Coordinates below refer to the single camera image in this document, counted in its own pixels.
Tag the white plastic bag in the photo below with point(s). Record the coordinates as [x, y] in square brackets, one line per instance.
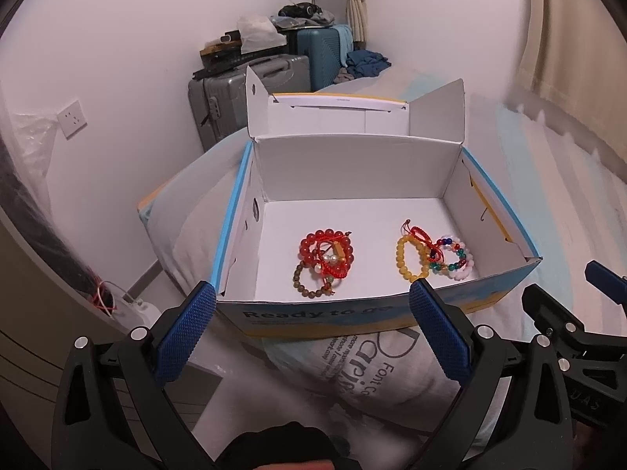
[259, 32]

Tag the black flat box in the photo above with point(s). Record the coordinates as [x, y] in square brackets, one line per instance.
[220, 56]

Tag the dark cloth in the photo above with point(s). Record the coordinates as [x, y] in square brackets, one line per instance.
[279, 443]

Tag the clear plastic bag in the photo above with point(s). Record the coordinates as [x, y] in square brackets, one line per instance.
[34, 147]

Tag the grey suitcase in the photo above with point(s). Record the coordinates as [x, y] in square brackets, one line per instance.
[220, 103]

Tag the white wall socket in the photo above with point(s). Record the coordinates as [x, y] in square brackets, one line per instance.
[72, 117]

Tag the white blue yellow cardboard box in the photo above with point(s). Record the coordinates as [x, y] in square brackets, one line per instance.
[352, 171]

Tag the blue clothes pile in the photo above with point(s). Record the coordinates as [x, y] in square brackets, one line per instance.
[367, 61]

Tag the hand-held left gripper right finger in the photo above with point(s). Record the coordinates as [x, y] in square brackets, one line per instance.
[441, 333]

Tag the teal towel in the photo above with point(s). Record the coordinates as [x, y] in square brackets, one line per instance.
[345, 39]

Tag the striped blanket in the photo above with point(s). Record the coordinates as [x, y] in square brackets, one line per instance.
[382, 377]

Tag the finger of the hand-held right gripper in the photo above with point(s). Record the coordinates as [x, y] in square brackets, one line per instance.
[607, 279]
[543, 306]

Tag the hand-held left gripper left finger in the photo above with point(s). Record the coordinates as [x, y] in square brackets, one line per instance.
[186, 333]

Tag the grey furniture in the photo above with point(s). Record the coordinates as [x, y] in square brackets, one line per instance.
[29, 377]

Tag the black object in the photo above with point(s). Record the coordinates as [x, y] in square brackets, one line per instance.
[296, 11]

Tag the teal suitcase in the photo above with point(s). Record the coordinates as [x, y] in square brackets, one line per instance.
[318, 54]

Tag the white power strip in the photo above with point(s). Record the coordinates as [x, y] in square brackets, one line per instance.
[142, 311]

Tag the pearl jewelry piece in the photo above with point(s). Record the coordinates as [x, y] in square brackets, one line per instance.
[323, 257]

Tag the tied beige curtain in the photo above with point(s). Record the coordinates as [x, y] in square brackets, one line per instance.
[356, 0]

